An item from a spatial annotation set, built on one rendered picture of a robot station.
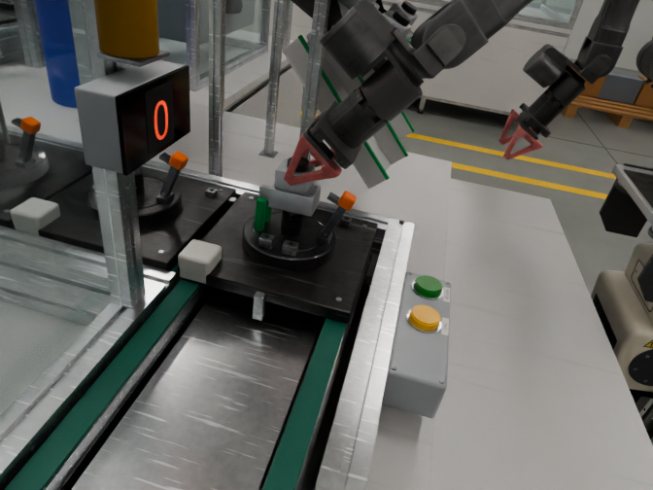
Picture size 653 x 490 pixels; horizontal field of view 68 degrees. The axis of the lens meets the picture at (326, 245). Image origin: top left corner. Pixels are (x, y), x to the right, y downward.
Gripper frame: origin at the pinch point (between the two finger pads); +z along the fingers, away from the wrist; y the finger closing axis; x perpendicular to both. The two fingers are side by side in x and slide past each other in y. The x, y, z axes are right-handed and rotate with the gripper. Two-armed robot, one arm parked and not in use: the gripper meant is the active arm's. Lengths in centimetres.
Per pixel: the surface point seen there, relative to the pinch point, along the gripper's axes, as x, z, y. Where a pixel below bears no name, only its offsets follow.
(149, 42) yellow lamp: -18.8, -8.8, 19.5
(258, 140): -6, 34, -59
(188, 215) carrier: -5.7, 19.6, -0.5
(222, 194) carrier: -4.1, 18.4, -8.9
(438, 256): 33.8, 2.7, -23.9
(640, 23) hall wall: 277, -159, -865
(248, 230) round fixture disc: 1.7, 11.2, 2.5
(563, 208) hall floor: 164, 11, -256
